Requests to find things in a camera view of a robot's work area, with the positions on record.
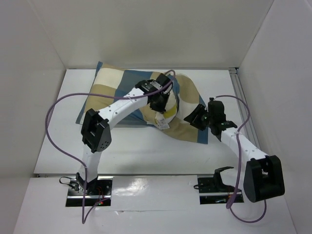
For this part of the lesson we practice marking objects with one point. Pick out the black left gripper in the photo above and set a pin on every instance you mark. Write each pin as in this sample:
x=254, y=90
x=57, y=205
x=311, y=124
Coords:
x=160, y=108

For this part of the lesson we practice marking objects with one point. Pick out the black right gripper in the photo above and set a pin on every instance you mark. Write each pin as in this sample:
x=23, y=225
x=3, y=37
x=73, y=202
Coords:
x=195, y=117

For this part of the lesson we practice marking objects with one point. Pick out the cream yellow-edged pillow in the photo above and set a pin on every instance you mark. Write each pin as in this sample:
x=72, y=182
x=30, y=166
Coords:
x=169, y=115

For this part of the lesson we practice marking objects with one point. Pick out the blue beige striped pillowcase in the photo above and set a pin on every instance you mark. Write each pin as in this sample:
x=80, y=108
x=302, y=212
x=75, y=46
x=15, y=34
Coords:
x=184, y=111

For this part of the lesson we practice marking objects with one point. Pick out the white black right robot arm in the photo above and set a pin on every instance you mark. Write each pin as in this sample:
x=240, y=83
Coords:
x=263, y=178

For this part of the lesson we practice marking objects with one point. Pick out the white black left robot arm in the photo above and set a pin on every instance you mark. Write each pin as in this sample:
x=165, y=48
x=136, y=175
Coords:
x=97, y=125

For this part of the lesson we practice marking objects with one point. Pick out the white pillow care label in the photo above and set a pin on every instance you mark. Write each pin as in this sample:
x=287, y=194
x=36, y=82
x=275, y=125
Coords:
x=161, y=122

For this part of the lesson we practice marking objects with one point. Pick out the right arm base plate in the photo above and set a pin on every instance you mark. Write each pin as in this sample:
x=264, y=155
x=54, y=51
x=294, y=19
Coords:
x=211, y=188

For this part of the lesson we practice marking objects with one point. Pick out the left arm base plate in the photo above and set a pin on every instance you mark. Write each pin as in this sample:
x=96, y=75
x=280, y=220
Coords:
x=101, y=193

